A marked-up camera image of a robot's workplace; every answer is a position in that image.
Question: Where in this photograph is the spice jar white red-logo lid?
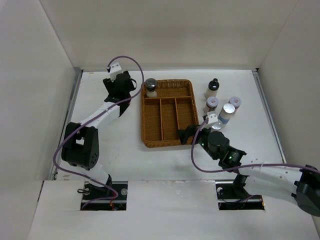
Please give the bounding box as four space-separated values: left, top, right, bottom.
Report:
204 96 219 113

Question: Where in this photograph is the blue label jar silver lid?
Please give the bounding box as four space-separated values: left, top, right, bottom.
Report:
218 103 236 125

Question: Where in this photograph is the brown wicker divided basket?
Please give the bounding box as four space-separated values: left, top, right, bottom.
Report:
140 79 199 148

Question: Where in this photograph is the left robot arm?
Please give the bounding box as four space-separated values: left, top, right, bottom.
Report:
61 70 137 200

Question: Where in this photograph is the glass grinder jar black lid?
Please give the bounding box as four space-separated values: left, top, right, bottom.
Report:
145 78 157 98

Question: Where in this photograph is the black cap white bottle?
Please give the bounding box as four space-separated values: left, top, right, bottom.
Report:
204 78 220 99

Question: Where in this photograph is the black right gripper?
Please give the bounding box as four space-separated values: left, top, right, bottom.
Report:
177 122 219 160

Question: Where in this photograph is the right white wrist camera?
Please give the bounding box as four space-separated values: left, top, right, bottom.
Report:
204 111 218 128

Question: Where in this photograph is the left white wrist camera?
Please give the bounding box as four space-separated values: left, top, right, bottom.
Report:
108 62 123 82

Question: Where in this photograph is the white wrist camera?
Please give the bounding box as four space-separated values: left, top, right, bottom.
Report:
108 62 123 82
204 111 218 128

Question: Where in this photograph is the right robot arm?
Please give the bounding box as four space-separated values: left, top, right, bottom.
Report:
177 125 320 217

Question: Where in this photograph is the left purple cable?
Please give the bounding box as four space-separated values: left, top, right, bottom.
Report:
53 55 146 210

